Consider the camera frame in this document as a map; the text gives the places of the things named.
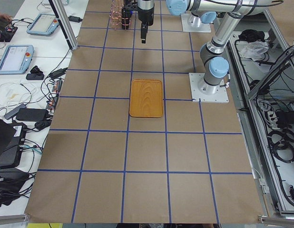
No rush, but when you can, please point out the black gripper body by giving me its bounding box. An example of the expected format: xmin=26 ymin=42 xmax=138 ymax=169
xmin=137 ymin=0 xmax=154 ymax=26

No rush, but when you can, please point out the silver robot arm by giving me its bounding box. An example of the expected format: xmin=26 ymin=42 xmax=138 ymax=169
xmin=124 ymin=0 xmax=271 ymax=29
xmin=198 ymin=12 xmax=243 ymax=95

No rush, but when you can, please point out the dark wine bottle end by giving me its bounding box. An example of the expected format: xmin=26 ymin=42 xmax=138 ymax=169
xmin=121 ymin=7 xmax=133 ymax=29

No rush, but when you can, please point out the wooden tray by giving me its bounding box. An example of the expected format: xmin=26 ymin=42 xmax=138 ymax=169
xmin=129 ymin=79 xmax=163 ymax=118

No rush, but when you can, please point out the black power adapter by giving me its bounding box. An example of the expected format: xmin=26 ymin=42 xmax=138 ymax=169
xmin=68 ymin=16 xmax=83 ymax=23

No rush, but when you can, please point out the teach pendant far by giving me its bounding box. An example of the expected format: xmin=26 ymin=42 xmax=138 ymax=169
xmin=27 ymin=13 xmax=59 ymax=36

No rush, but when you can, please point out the teach pendant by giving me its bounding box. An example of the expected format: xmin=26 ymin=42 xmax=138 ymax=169
xmin=0 ymin=45 xmax=34 ymax=75
xmin=27 ymin=13 xmax=59 ymax=36

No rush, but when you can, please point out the teach pendant near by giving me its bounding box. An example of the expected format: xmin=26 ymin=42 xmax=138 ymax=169
xmin=0 ymin=45 xmax=34 ymax=75

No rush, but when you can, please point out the copper wire wine basket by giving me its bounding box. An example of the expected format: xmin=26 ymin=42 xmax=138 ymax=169
xmin=109 ymin=0 xmax=130 ymax=29

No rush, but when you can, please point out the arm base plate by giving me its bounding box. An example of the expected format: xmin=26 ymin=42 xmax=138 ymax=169
xmin=181 ymin=14 xmax=212 ymax=33
xmin=189 ymin=73 xmax=229 ymax=103

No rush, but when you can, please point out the aluminium frame post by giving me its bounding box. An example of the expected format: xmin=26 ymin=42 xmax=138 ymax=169
xmin=49 ymin=0 xmax=78 ymax=51

